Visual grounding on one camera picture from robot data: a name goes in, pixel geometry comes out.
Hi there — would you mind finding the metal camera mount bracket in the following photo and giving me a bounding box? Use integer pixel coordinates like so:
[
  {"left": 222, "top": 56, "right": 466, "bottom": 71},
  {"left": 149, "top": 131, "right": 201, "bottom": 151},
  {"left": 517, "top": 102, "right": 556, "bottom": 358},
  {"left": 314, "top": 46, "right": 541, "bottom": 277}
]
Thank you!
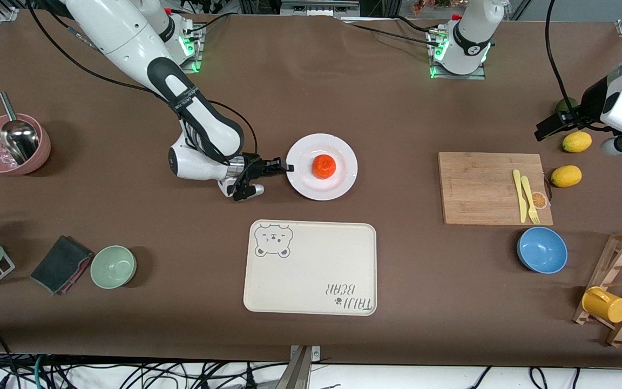
[{"left": 274, "top": 345, "right": 321, "bottom": 389}]

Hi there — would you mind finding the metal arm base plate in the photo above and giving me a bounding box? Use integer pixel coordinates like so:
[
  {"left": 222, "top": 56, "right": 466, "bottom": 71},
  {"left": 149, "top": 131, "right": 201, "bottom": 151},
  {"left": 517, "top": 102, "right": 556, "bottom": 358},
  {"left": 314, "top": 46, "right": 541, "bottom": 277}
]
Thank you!
[
  {"left": 429, "top": 27, "right": 487, "bottom": 81},
  {"left": 179, "top": 24, "right": 204, "bottom": 74}
]

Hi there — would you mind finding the yellow lemon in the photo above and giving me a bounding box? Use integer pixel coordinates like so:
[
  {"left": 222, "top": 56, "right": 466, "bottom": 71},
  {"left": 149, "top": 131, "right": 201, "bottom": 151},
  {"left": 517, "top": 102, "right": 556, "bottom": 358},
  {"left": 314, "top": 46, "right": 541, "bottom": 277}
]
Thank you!
[
  {"left": 551, "top": 165, "right": 583, "bottom": 188},
  {"left": 562, "top": 131, "right": 593, "bottom": 153}
]

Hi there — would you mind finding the orange mandarin fruit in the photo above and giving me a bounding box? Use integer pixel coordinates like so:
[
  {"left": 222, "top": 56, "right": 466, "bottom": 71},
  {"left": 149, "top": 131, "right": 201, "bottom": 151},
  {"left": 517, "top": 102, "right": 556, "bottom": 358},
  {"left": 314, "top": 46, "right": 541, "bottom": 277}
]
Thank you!
[{"left": 312, "top": 153, "right": 337, "bottom": 179}]

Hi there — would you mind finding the wooden peg mug rack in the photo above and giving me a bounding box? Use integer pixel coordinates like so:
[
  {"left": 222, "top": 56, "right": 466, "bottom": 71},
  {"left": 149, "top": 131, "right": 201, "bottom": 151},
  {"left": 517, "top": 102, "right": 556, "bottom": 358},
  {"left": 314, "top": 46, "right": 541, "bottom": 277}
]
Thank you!
[{"left": 572, "top": 229, "right": 622, "bottom": 347}]

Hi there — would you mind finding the yellow plastic knife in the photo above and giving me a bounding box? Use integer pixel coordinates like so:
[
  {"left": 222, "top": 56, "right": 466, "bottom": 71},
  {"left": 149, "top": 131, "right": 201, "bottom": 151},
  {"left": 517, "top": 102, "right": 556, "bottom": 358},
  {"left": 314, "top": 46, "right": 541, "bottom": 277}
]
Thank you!
[{"left": 512, "top": 169, "right": 528, "bottom": 224}]

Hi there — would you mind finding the black cable on table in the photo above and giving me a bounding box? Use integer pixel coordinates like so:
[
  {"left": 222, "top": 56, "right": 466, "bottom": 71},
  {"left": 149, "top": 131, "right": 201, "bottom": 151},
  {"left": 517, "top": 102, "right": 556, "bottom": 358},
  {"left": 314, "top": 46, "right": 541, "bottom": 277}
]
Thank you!
[
  {"left": 343, "top": 16, "right": 444, "bottom": 48},
  {"left": 184, "top": 12, "right": 232, "bottom": 34}
]

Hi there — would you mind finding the yellow mug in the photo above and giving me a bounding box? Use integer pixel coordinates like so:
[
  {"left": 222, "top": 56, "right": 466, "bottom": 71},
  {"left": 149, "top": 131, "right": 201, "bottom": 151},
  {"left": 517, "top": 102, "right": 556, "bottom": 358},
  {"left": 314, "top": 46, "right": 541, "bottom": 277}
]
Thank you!
[{"left": 582, "top": 286, "right": 622, "bottom": 324}]

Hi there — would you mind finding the blue bowl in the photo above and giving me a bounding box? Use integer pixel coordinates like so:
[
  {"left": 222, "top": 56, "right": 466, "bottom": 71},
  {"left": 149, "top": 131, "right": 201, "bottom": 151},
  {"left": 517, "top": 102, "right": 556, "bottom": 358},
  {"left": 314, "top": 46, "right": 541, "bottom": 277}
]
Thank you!
[{"left": 517, "top": 226, "right": 569, "bottom": 274}]

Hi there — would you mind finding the grey metal box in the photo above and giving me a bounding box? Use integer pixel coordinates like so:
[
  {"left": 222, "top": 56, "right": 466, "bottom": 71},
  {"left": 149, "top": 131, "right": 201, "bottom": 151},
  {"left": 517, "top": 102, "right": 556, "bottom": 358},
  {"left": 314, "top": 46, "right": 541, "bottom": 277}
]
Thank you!
[{"left": 280, "top": 0, "right": 361, "bottom": 19}]

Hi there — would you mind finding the yellow plastic fork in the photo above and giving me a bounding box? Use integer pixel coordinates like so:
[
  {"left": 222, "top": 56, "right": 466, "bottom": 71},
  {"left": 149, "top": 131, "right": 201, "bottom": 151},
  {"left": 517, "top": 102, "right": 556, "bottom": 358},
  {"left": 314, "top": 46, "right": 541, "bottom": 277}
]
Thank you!
[{"left": 520, "top": 175, "right": 540, "bottom": 225}]

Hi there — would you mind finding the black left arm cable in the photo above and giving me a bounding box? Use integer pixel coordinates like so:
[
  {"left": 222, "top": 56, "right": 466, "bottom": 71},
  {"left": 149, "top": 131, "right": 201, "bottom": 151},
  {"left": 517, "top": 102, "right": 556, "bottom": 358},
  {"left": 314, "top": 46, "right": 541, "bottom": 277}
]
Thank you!
[{"left": 545, "top": 0, "right": 579, "bottom": 111}]

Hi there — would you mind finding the dark grey folded cloth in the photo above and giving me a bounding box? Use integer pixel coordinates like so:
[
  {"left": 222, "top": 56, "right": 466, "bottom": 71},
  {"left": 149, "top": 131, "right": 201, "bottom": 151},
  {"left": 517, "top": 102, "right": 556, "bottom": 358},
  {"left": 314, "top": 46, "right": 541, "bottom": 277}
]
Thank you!
[{"left": 30, "top": 235, "right": 94, "bottom": 296}]

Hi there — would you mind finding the wooden cutting board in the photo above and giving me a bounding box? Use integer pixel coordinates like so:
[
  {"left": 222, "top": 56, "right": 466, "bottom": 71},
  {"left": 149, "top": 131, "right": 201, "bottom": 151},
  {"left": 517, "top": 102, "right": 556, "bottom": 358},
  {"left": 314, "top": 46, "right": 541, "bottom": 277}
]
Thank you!
[{"left": 438, "top": 151, "right": 554, "bottom": 226}]

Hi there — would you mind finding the pale green bowl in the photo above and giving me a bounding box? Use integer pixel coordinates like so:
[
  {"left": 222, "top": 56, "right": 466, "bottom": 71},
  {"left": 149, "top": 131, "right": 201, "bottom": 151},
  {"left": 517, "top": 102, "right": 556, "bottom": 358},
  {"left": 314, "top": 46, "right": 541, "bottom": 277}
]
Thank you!
[{"left": 90, "top": 245, "right": 138, "bottom": 290}]

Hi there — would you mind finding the metal ladle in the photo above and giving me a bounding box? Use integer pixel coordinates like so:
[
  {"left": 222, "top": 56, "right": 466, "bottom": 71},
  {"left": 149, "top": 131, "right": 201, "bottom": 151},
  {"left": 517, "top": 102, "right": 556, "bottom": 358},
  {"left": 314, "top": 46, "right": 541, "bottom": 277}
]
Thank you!
[{"left": 0, "top": 92, "right": 40, "bottom": 166}]

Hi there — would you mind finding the brown table cloth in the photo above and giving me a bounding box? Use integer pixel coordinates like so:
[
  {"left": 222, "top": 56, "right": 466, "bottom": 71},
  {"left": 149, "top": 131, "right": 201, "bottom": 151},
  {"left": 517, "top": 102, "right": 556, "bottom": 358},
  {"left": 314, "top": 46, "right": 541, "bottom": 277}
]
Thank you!
[{"left": 0, "top": 10, "right": 622, "bottom": 368}]

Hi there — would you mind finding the white round plate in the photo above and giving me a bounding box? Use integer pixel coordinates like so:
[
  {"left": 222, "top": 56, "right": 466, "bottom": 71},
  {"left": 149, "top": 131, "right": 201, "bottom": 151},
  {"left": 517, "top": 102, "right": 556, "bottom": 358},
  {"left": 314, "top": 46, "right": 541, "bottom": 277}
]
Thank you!
[{"left": 286, "top": 133, "right": 359, "bottom": 202}]

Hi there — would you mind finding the cream tray with bear print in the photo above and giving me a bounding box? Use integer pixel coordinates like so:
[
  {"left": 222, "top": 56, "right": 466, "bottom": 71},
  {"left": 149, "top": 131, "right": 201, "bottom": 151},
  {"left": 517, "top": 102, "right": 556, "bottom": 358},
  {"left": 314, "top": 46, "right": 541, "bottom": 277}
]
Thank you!
[{"left": 243, "top": 219, "right": 378, "bottom": 317}]

